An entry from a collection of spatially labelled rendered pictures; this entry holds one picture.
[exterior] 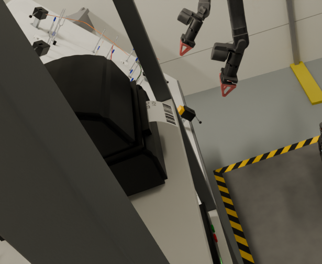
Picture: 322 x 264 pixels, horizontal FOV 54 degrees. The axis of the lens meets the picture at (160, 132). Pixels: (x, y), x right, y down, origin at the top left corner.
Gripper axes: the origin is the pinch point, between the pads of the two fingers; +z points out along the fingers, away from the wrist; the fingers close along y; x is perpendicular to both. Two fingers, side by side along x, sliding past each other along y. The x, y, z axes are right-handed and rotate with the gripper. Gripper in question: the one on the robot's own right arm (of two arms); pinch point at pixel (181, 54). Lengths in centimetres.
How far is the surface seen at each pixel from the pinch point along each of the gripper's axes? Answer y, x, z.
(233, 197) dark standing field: 8, 81, 79
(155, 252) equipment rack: 154, -39, -36
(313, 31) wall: -136, 146, -30
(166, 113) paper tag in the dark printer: 118, -30, -25
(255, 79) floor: -137, 123, 36
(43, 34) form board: 13, -68, 13
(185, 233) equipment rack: 137, -26, -19
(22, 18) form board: 7, -79, 12
